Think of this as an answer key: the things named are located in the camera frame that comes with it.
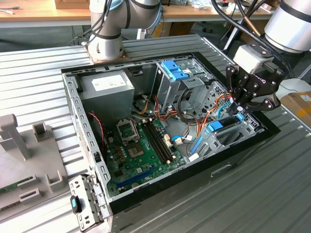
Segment green motherboard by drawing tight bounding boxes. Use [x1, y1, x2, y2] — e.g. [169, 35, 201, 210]
[105, 116, 189, 196]

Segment blue drive cage latch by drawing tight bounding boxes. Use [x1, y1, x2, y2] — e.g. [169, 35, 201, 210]
[160, 60, 191, 81]

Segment black open PC case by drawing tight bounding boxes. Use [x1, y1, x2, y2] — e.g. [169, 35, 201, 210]
[60, 50, 282, 233]

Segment silver optical drive cage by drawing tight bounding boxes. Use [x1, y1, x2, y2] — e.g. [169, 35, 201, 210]
[150, 58, 215, 115]

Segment black tripod stand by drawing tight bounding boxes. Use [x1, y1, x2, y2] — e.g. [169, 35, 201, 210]
[223, 0, 259, 52]

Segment blue expansion slot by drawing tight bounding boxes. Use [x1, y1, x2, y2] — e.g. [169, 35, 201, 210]
[116, 166, 156, 189]

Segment light blue SATA wire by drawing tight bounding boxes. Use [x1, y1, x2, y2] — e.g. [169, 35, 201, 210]
[171, 101, 233, 144]

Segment red orange wire bundle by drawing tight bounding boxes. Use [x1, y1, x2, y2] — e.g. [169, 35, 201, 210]
[153, 94, 182, 122]

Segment black chair base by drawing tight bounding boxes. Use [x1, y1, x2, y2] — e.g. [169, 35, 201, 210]
[201, 21, 214, 33]

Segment white cardboard box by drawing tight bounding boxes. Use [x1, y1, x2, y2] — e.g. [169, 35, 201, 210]
[211, 1, 246, 13]

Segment thick black cable bundle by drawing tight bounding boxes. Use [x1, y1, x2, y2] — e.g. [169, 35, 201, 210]
[177, 86, 198, 125]

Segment metal expansion slot bracket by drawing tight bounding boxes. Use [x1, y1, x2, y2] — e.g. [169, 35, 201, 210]
[69, 173, 111, 231]

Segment white connector with thin wires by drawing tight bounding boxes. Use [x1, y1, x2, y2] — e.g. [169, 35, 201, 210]
[173, 125, 195, 147]

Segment grey power supply unit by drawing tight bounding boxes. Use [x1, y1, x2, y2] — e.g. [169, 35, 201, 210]
[78, 73, 136, 127]

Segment cardboard box with yellow tape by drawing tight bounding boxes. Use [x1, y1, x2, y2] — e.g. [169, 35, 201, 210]
[281, 91, 311, 127]

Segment yellow black wire bundle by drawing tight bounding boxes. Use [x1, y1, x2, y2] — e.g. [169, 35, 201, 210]
[133, 94, 156, 116]

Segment thin black hanging cables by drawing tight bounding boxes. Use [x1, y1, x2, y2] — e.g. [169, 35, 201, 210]
[69, 0, 115, 47]

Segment metal socket cover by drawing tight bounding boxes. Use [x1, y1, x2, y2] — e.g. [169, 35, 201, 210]
[116, 118, 140, 144]

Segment red black twisted wire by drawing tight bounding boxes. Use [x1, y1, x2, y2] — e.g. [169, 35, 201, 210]
[87, 111, 106, 150]

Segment metal shelf frame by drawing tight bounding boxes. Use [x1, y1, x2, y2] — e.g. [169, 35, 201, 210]
[248, 25, 311, 79]

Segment hard disk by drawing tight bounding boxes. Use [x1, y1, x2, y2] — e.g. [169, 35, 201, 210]
[190, 113, 244, 156]

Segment silver disk bay cage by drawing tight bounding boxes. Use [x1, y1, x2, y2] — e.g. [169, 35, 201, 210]
[188, 114, 265, 161]

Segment CPU socket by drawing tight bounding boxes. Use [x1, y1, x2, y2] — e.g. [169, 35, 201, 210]
[127, 143, 145, 158]

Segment green circuit card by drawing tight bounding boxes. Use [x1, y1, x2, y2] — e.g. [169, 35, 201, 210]
[0, 182, 20, 196]

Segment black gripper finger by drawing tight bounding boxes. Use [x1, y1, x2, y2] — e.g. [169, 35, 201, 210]
[225, 65, 248, 115]
[239, 95, 282, 113]

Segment long wooden desk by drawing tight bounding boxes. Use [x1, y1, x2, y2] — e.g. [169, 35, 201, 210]
[0, 0, 275, 29]

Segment grey parts rack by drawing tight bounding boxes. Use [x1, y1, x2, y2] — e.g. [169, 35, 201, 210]
[0, 114, 71, 220]

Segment small brown cardboard box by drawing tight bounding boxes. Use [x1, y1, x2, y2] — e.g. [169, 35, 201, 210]
[155, 21, 195, 37]

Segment black latch with blue stripe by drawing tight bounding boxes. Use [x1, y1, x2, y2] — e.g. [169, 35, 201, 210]
[69, 196, 83, 214]

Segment white side table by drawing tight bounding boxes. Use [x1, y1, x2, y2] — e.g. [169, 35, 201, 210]
[276, 77, 311, 99]

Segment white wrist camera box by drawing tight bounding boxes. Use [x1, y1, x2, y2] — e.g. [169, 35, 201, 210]
[232, 44, 273, 74]

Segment large brown cardboard box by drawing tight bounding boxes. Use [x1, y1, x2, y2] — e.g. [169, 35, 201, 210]
[240, 20, 307, 68]

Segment black RAM slot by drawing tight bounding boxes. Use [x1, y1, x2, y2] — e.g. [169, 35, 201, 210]
[143, 122, 167, 164]
[145, 122, 169, 164]
[148, 121, 172, 163]
[151, 121, 174, 162]

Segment thick black wrist cables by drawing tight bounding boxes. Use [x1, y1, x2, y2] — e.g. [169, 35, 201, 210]
[210, 0, 292, 78]

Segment orange red yellow power wire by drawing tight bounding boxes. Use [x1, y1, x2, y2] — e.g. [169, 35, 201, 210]
[194, 93, 233, 136]

